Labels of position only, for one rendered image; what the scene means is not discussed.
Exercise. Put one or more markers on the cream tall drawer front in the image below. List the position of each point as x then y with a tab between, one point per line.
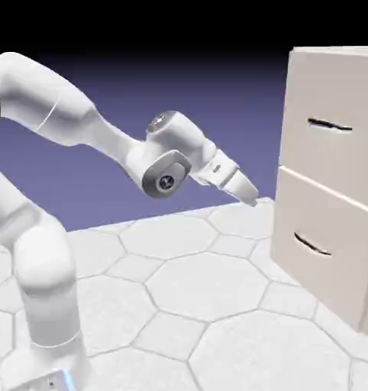
327	152

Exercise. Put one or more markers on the cream short drawer front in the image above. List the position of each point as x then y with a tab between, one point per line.
318	250

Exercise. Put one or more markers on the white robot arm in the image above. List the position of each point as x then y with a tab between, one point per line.
65	107

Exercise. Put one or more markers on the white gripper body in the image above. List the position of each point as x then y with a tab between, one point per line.
242	185

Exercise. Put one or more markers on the cream painted cabinet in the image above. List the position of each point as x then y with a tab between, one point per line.
330	183

